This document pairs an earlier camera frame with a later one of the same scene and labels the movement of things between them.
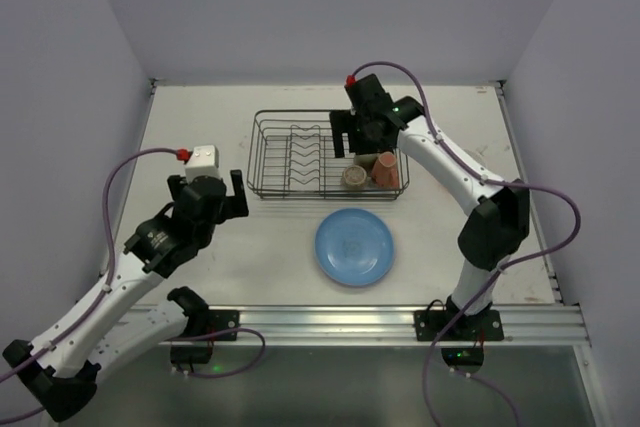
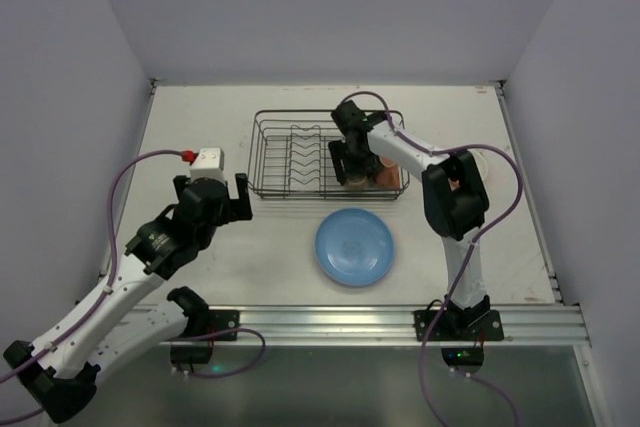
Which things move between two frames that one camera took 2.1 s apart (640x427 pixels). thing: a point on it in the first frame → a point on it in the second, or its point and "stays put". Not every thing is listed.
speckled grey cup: x=354 y=176 stays put
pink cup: x=385 y=171 stays put
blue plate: x=354 y=246 stays put
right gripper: x=345 y=117 → x=339 y=162
